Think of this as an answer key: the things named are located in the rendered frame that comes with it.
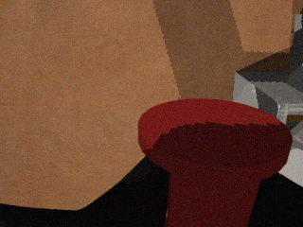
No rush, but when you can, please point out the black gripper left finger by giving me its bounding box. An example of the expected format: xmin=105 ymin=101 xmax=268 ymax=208
xmin=0 ymin=155 xmax=170 ymax=227

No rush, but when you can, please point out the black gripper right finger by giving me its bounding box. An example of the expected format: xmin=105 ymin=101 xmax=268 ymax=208
xmin=247 ymin=173 xmax=303 ymax=227

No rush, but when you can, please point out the grey and red crank handle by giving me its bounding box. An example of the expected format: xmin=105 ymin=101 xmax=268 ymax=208
xmin=139 ymin=97 xmax=303 ymax=227

